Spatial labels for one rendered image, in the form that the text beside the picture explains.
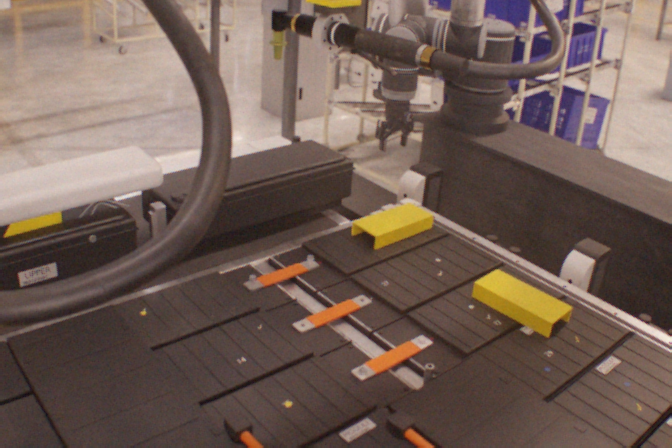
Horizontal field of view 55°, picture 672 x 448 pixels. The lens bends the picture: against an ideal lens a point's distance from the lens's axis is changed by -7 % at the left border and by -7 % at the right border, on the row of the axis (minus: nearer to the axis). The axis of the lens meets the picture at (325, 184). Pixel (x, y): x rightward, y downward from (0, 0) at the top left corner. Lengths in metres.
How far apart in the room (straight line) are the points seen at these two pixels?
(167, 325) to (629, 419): 0.71
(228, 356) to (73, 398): 0.24
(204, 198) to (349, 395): 0.46
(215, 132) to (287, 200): 0.75
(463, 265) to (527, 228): 0.94
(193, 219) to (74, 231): 0.61
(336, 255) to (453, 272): 0.22
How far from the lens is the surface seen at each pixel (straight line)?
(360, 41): 1.35
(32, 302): 0.57
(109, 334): 1.08
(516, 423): 0.97
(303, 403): 0.96
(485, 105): 2.30
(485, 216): 2.33
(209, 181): 0.62
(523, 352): 1.12
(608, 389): 1.09
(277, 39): 1.54
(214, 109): 0.66
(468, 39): 2.12
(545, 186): 2.16
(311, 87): 4.99
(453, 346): 1.10
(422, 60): 1.26
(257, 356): 1.04
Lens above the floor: 1.66
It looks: 24 degrees down
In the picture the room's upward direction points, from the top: 4 degrees clockwise
